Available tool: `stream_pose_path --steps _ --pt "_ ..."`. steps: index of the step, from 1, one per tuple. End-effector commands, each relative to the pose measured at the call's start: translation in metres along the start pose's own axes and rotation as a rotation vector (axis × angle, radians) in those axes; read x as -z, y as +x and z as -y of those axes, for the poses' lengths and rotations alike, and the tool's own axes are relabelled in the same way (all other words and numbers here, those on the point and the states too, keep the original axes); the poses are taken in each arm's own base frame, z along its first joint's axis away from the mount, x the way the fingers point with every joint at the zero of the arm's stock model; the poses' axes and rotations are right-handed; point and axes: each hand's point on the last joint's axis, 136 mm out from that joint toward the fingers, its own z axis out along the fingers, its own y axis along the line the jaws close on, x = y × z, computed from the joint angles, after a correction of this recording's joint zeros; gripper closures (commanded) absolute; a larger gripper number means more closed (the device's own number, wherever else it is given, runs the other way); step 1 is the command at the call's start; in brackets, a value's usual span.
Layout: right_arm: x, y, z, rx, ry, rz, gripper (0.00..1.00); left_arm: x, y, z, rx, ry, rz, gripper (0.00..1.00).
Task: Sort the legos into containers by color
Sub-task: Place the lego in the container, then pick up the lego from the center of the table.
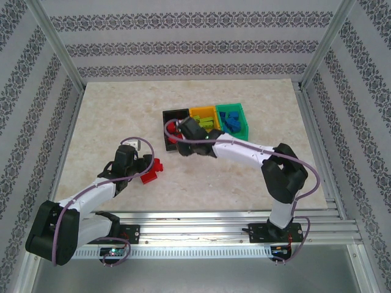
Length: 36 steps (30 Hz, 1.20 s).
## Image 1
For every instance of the long green lego brick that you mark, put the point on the long green lego brick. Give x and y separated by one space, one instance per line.
207 119

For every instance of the yellow plastic bin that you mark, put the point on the yellow plastic bin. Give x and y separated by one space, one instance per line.
201 109

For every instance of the black plastic bin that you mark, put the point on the black plastic bin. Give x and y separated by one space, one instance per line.
169 113

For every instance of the blue lego brick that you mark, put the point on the blue lego brick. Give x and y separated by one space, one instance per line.
237 130
223 116
234 115
235 123
227 127

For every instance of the green plastic bin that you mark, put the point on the green plastic bin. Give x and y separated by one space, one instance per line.
242 119

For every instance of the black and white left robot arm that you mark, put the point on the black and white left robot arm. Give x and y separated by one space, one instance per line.
88 195

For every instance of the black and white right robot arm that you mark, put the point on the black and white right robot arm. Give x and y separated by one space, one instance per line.
238 149

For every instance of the long red lego brick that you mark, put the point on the long red lego brick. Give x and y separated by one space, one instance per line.
148 178

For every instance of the small electronics board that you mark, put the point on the small electronics board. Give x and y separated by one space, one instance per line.
113 251
281 251

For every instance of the grey metal shelf panel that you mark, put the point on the grey metal shelf panel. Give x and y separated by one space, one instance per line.
195 276

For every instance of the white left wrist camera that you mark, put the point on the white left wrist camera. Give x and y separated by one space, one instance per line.
133 143

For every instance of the aluminium side rail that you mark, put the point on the aluminium side rail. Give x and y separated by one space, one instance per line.
67 137
314 137

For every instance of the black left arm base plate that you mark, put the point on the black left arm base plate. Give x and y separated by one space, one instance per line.
133 233

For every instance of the aluminium mounting rail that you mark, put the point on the aluminium mounting rail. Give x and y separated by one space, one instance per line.
195 229

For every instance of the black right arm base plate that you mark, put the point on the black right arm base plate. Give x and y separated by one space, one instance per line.
258 233

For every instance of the aluminium frame post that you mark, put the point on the aluminium frame post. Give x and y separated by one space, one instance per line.
328 42
55 42

